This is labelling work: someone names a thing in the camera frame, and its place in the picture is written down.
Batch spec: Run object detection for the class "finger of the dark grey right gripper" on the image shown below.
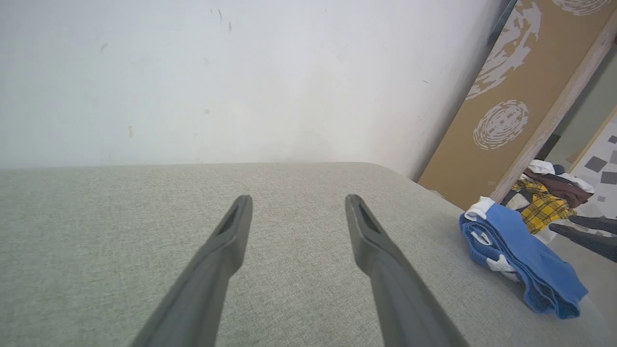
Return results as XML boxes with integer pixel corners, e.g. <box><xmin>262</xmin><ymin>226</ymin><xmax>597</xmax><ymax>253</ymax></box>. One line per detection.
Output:
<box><xmin>568</xmin><ymin>214</ymin><xmax>617</xmax><ymax>236</ymax></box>
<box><xmin>549</xmin><ymin>223</ymin><xmax>617</xmax><ymax>264</ymax></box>

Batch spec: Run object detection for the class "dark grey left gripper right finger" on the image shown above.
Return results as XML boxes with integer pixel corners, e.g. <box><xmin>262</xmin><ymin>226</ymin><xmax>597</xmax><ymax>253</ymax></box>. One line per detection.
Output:
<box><xmin>345</xmin><ymin>194</ymin><xmax>469</xmax><ymax>347</ymax></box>

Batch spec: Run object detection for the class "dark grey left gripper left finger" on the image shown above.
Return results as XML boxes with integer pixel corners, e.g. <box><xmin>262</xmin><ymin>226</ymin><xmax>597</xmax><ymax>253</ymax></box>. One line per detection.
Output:
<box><xmin>130</xmin><ymin>195</ymin><xmax>254</xmax><ymax>347</ymax></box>

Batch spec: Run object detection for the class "blue garment with white cuffs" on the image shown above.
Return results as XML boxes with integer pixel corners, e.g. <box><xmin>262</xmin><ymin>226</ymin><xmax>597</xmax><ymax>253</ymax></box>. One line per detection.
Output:
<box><xmin>459</xmin><ymin>196</ymin><xmax>589</xmax><ymax>320</ymax></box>

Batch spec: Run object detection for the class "dark brown garment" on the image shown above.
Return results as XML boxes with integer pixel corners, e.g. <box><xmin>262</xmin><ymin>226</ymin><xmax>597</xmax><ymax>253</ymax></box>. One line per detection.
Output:
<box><xmin>523</xmin><ymin>169</ymin><xmax>594</xmax><ymax>209</ymax></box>

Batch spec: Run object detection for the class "yellow plaid garment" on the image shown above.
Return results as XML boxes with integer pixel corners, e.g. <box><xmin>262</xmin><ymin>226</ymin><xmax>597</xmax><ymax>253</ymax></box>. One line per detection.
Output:
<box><xmin>511</xmin><ymin>179</ymin><xmax>577</xmax><ymax>236</ymax></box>

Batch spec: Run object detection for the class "white board with grey squares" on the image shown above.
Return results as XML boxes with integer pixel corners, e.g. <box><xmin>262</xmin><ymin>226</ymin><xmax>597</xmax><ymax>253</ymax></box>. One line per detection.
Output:
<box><xmin>569</xmin><ymin>107</ymin><xmax>617</xmax><ymax>220</ymax></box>

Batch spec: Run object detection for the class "brown panel with white patterns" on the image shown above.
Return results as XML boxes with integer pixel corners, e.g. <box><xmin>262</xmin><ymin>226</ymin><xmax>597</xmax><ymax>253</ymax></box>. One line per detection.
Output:
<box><xmin>418</xmin><ymin>0</ymin><xmax>617</xmax><ymax>211</ymax></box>

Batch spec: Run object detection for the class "pale wooden frame strip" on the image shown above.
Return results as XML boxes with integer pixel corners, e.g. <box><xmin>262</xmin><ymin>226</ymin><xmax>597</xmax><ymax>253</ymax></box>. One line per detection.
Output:
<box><xmin>488</xmin><ymin>19</ymin><xmax>617</xmax><ymax>204</ymax></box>

